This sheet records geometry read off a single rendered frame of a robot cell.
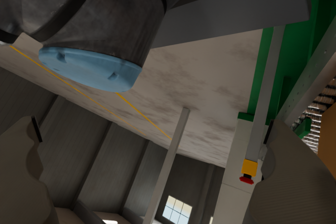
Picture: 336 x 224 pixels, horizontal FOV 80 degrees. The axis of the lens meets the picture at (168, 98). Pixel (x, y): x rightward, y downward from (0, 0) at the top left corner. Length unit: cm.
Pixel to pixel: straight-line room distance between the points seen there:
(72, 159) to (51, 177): 93
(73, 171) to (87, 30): 964
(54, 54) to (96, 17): 7
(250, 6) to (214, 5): 8
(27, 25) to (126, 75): 14
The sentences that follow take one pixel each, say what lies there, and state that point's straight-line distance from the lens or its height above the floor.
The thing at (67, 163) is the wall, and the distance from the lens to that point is 966.
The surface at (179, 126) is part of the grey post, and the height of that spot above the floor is 37.
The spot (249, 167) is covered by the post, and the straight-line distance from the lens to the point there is 116.
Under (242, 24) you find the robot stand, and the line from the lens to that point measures 54.
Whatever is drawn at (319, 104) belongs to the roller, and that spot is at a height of 53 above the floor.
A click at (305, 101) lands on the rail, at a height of 60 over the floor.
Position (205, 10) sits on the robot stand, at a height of 75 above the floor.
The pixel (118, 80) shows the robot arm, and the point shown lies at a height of 103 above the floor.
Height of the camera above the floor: 112
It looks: 18 degrees down
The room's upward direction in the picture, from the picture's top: 159 degrees counter-clockwise
